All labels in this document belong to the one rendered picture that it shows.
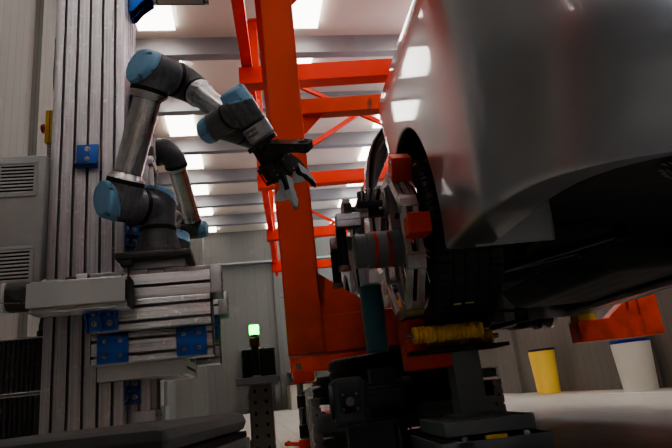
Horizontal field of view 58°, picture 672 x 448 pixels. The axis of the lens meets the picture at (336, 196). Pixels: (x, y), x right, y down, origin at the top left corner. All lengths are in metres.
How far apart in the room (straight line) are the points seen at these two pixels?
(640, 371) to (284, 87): 5.98
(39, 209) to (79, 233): 0.15
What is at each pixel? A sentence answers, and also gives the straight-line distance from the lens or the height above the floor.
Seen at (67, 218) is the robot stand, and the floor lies 1.01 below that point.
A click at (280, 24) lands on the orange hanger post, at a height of 2.16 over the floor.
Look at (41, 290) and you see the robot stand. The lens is 1.87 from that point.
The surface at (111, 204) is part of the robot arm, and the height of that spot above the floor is 0.95.
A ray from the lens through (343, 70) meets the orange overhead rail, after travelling 5.97.
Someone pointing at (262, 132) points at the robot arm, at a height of 1.02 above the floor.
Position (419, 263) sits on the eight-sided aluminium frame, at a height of 0.73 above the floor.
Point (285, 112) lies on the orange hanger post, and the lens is 2.96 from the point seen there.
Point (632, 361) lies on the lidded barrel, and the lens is 7.96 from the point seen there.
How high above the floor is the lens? 0.35
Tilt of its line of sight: 18 degrees up
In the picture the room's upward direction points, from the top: 6 degrees counter-clockwise
